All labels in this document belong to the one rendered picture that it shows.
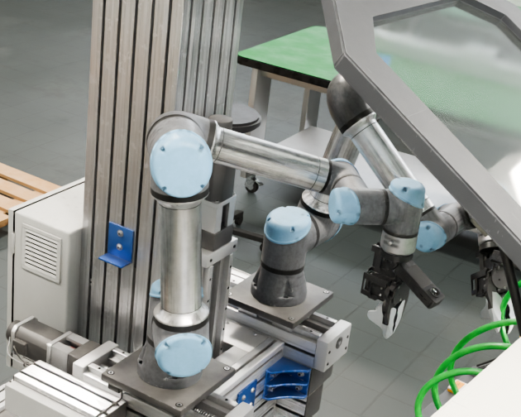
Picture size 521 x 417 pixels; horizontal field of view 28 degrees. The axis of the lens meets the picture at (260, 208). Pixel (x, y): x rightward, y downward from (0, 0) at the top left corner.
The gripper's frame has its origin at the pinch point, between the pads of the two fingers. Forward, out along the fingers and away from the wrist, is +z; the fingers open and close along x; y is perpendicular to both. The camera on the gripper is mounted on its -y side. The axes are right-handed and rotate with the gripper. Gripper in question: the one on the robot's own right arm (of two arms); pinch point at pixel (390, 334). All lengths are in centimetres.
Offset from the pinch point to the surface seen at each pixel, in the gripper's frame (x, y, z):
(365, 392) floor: -147, 75, 123
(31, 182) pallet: -170, 303, 113
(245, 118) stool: -206, 193, 52
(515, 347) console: 39, -40, -32
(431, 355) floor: -194, 69, 123
